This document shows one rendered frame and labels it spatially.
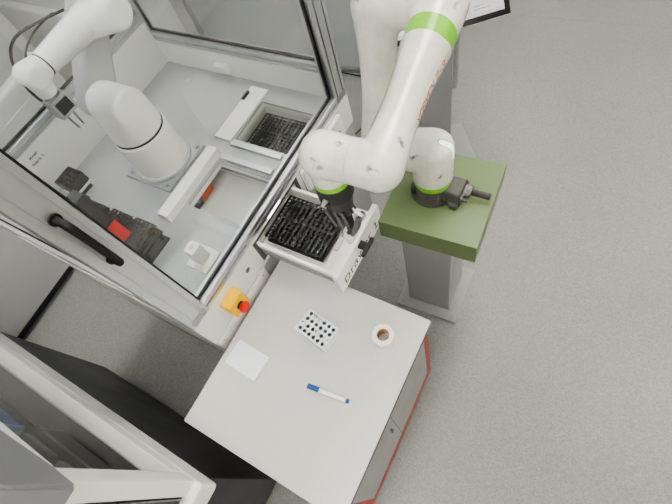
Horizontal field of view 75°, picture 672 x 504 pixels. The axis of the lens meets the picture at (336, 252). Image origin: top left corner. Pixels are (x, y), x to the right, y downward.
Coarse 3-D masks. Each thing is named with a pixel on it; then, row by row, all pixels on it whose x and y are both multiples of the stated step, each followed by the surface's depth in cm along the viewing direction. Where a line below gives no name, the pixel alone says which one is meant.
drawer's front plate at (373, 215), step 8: (376, 208) 141; (368, 216) 139; (376, 216) 144; (368, 224) 139; (376, 224) 146; (360, 232) 137; (368, 232) 142; (360, 240) 138; (368, 240) 144; (352, 248) 135; (344, 256) 134; (352, 256) 136; (344, 264) 133; (352, 264) 139; (336, 272) 132; (344, 272) 135; (336, 280) 132; (344, 280) 137; (344, 288) 140
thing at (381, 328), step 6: (384, 324) 135; (378, 330) 134; (384, 330) 135; (390, 330) 134; (372, 336) 134; (378, 336) 136; (390, 336) 133; (378, 342) 133; (384, 342) 132; (390, 342) 132; (384, 348) 135
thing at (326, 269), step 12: (288, 192) 158; (300, 192) 154; (288, 204) 160; (276, 216) 156; (264, 240) 154; (336, 240) 148; (264, 252) 150; (276, 252) 144; (288, 252) 150; (336, 252) 146; (300, 264) 142; (312, 264) 139; (324, 264) 145; (336, 264) 144; (324, 276) 140
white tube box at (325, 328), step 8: (312, 312) 143; (312, 320) 142; (296, 328) 141; (304, 328) 140; (312, 328) 141; (320, 328) 141; (328, 328) 141; (336, 328) 138; (304, 336) 141; (312, 336) 139; (320, 336) 139; (328, 336) 137; (336, 336) 139; (320, 344) 137; (328, 344) 137
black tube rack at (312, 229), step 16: (288, 208) 151; (304, 208) 149; (320, 208) 148; (272, 224) 149; (288, 224) 148; (304, 224) 146; (320, 224) 148; (272, 240) 149; (288, 240) 145; (304, 240) 147; (320, 240) 142
